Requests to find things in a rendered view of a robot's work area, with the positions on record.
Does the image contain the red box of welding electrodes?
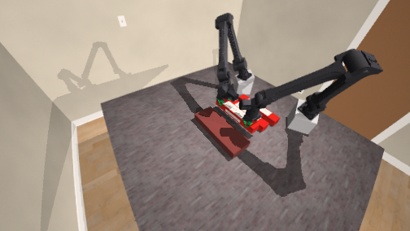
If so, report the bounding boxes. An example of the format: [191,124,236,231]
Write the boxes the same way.
[216,99,260,133]
[238,94,280,126]
[233,100,269,132]

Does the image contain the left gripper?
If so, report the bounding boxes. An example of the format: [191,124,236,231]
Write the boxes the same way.
[242,110,262,128]

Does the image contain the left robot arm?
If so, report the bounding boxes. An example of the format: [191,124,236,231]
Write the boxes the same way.
[239,49,383,120]

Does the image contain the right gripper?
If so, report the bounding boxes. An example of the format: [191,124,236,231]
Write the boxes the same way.
[216,94,230,106]

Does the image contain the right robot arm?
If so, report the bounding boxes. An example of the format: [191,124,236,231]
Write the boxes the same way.
[215,12,252,102]

